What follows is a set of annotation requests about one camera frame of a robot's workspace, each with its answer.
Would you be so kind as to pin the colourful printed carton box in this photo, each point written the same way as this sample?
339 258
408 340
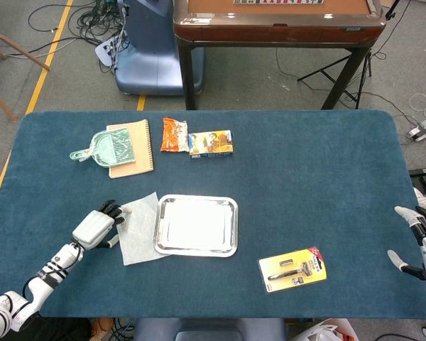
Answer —
209 142

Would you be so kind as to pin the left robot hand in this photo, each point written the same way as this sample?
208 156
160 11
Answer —
92 227

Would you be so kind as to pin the grey-blue robot torso base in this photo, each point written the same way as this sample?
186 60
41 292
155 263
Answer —
209 330

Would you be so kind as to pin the silver metal tray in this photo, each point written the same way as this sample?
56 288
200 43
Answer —
195 227

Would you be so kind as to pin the brown mahjong table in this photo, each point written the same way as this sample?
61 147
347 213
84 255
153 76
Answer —
277 32

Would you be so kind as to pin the white socket board with plugs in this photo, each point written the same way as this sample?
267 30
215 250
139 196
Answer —
104 51

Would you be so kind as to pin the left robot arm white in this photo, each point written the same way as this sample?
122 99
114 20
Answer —
39 287

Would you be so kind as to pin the green dustpan brush set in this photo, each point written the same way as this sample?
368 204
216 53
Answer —
110 147

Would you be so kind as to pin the blue felt table cover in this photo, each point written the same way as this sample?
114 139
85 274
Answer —
305 177

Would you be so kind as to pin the white shoe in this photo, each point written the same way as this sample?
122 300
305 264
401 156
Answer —
424 200

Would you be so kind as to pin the orange snack bag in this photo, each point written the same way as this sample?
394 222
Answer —
172 136

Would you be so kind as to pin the yellow razor blister pack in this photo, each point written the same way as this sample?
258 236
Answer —
293 270

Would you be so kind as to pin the face-up mahjong tile row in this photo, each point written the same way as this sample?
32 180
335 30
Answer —
277 1

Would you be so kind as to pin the white power strip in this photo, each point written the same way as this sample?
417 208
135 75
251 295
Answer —
424 129

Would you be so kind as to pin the kraft spiral notebook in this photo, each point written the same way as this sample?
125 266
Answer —
143 152

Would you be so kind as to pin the wooden chair with white seat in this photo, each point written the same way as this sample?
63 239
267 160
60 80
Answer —
7 40

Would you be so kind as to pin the black tripod stand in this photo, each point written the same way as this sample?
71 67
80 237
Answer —
341 85

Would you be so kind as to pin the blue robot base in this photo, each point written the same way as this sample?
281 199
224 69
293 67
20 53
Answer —
149 60

